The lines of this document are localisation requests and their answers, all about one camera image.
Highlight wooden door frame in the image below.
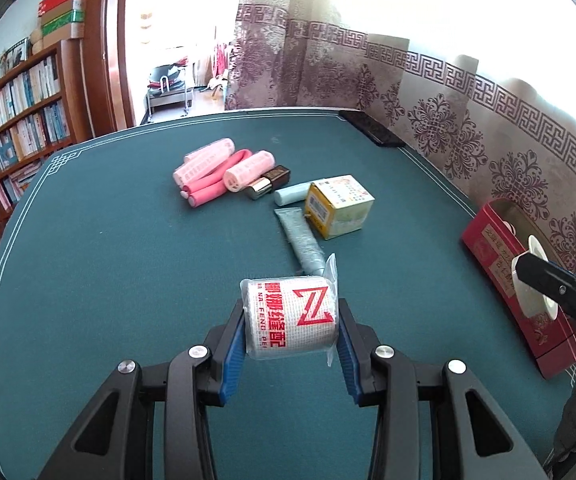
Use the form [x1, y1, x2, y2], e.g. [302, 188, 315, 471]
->
[82, 0, 156, 136]

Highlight rows of books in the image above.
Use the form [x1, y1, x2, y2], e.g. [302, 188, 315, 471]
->
[0, 55, 71, 261]

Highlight yellow cardboard box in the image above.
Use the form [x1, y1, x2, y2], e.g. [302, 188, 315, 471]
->
[304, 175, 375, 240]

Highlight teal table mat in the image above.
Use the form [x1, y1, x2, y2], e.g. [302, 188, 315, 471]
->
[0, 109, 576, 480]

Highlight black phone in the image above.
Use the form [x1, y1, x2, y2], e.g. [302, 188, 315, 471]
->
[339, 109, 406, 148]

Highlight black gold lipstick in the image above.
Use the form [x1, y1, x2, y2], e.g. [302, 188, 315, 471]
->
[245, 164, 292, 201]

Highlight grey tube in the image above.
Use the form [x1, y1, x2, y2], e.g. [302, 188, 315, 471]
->
[274, 207, 329, 277]

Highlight metal chair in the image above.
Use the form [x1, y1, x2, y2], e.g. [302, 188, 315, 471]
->
[147, 62, 193, 116]

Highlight white thread roll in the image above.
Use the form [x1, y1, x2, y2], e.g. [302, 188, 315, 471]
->
[239, 253, 341, 367]

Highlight bent pink foam curler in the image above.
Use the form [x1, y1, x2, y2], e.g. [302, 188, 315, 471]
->
[180, 149, 253, 208]

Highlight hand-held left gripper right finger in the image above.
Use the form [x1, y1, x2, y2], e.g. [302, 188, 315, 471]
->
[335, 299, 539, 480]

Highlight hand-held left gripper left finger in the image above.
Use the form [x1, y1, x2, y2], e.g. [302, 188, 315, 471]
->
[38, 299, 247, 480]

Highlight pale green tube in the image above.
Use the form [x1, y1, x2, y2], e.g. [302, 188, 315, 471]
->
[274, 182, 316, 207]

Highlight patterned curtain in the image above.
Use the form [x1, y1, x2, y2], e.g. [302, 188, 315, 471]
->
[225, 0, 576, 296]

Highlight red box container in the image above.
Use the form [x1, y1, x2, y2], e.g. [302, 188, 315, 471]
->
[460, 199, 576, 380]

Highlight white plastic cup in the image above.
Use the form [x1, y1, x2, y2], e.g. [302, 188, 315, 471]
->
[510, 235, 561, 318]

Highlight picture frame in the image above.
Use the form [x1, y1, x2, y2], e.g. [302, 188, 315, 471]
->
[0, 42, 29, 68]

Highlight wooden bookshelf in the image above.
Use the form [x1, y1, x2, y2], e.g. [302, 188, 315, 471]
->
[0, 40, 93, 268]

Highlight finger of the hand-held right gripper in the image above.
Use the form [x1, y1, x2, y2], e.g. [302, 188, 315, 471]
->
[515, 252, 576, 348]

